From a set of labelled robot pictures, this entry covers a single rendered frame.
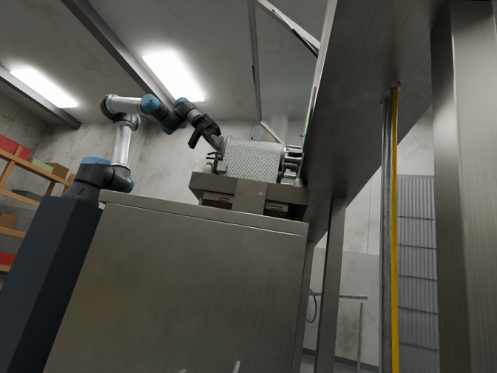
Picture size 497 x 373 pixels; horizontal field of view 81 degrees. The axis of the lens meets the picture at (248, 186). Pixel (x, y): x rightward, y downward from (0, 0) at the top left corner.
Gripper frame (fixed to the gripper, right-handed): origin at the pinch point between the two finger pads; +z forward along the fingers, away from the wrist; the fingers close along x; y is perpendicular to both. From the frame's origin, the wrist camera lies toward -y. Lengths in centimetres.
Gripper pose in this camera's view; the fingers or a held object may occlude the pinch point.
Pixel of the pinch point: (219, 151)
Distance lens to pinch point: 135.3
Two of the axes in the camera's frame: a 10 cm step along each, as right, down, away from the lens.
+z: 6.4, 7.0, -3.2
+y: 7.7, -6.2, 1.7
